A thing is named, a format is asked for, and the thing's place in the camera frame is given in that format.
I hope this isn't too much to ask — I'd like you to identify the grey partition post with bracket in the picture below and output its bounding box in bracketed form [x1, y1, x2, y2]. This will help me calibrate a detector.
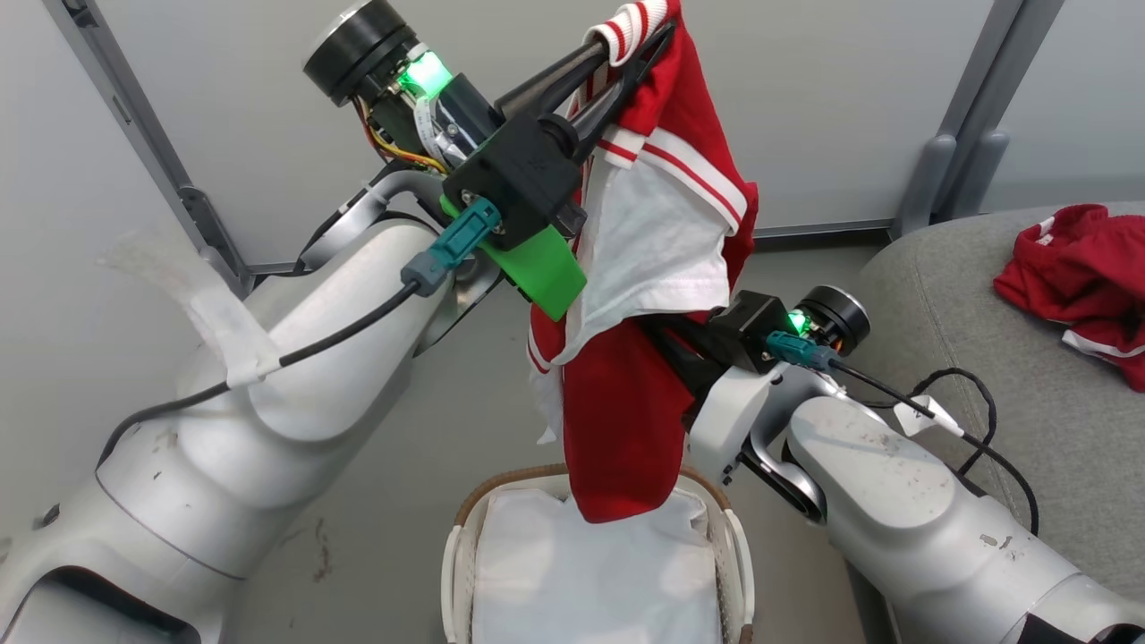
[40, 0, 258, 298]

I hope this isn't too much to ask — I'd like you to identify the white basket liner cloth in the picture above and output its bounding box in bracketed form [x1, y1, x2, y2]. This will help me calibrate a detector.
[469, 487, 726, 644]

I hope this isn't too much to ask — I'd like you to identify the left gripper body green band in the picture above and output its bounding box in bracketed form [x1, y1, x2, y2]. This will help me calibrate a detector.
[441, 110, 589, 323]

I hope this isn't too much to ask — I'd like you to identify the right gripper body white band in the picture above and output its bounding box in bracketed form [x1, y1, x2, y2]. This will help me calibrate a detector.
[639, 290, 793, 423]

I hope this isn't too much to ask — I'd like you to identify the black right arm cable teal plug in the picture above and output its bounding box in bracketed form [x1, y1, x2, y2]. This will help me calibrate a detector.
[767, 330, 1041, 538]

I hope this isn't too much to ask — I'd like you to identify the coloured wire bundle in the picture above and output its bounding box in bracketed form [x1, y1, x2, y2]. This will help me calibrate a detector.
[352, 93, 449, 176]

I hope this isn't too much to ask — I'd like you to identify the black arm cable teal plug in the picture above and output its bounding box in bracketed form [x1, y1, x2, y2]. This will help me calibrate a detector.
[94, 198, 501, 468]
[767, 330, 1041, 538]

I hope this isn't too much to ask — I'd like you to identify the red shorts white trim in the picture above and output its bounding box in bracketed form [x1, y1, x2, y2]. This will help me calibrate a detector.
[993, 203, 1145, 394]

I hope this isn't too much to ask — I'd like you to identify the red and white jersey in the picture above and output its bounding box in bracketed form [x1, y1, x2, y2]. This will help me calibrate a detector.
[526, 0, 760, 525]

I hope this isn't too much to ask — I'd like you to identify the black left arm cable teal plug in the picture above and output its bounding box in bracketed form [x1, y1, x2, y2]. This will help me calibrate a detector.
[94, 198, 501, 468]

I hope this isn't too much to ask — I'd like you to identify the grey fabric sofa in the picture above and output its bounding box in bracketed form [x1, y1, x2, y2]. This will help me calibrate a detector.
[844, 201, 1145, 644]

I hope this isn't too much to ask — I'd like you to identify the grey partition post rounded foot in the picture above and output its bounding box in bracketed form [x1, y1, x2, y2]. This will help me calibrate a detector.
[934, 0, 1067, 221]
[893, 0, 1026, 239]

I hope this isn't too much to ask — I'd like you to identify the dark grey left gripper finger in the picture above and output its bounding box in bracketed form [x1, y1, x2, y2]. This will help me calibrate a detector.
[494, 41, 613, 121]
[558, 21, 677, 164]

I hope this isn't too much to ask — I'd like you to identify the wicker laundry basket white frame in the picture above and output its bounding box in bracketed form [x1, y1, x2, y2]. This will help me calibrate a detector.
[441, 462, 756, 644]

